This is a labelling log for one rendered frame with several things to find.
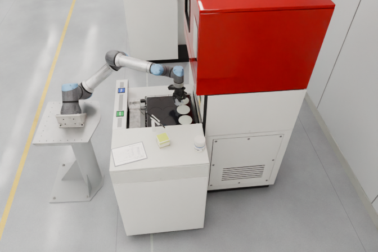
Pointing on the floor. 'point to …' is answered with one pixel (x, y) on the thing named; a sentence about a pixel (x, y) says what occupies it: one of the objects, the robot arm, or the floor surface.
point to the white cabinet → (162, 205)
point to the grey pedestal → (78, 176)
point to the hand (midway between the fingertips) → (176, 104)
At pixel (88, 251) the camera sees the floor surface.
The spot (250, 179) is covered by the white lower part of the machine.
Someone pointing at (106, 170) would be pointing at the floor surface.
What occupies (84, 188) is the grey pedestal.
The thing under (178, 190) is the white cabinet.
